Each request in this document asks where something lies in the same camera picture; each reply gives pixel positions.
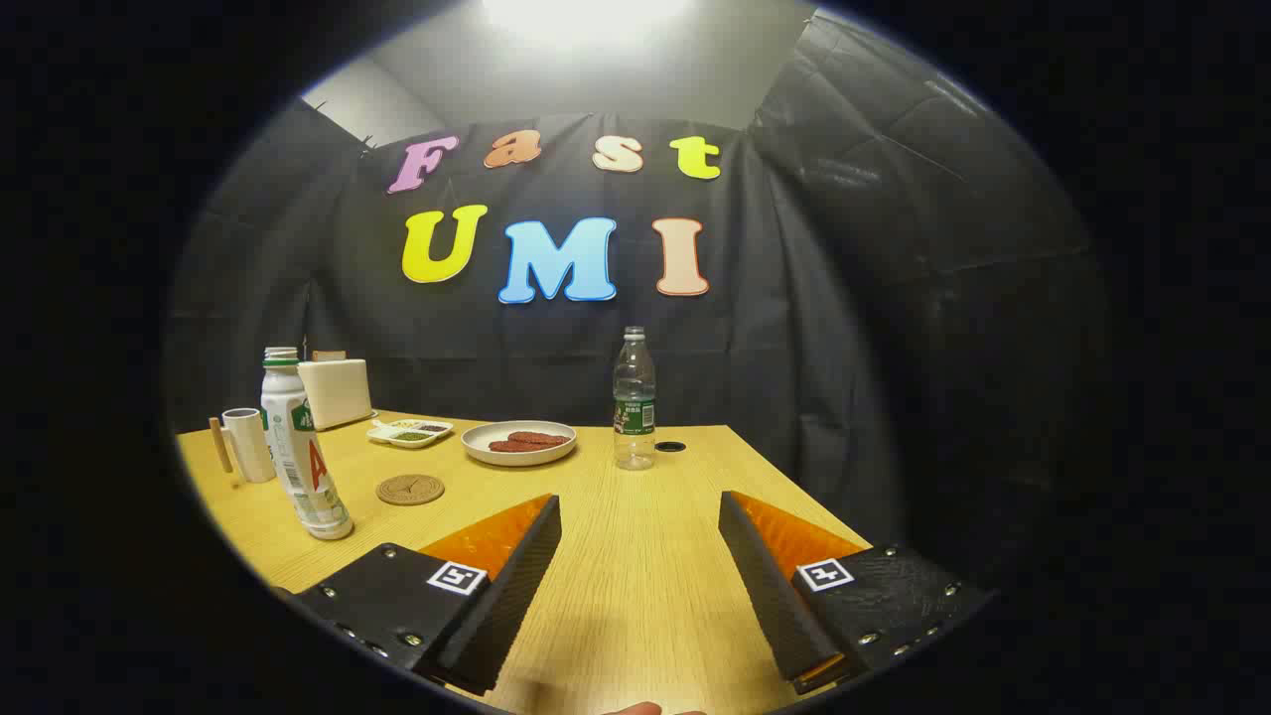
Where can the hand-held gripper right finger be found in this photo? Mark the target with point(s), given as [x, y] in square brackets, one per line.
[779, 606]

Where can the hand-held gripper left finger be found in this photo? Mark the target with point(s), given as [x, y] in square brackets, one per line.
[496, 616]

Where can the round cork coaster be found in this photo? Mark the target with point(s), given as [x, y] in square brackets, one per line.
[410, 490]

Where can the white juice bottle green label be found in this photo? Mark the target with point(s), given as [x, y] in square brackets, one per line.
[296, 447]

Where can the clear plastic water bottle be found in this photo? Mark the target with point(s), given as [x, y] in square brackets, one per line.
[634, 407]

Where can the wooden table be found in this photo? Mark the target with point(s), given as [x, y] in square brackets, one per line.
[635, 556]

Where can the white round plate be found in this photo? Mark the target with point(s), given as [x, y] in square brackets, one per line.
[482, 452]

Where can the red meat slice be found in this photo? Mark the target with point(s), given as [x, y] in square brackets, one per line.
[514, 447]
[541, 437]

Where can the white divided dish with beans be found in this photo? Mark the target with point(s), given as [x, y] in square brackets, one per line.
[409, 433]

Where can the black backdrop cloth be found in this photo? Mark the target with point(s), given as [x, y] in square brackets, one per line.
[844, 348]

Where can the cream toaster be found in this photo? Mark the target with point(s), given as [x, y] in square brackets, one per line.
[336, 392]

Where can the ceiling light panel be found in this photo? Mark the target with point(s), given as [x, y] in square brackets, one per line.
[586, 15]

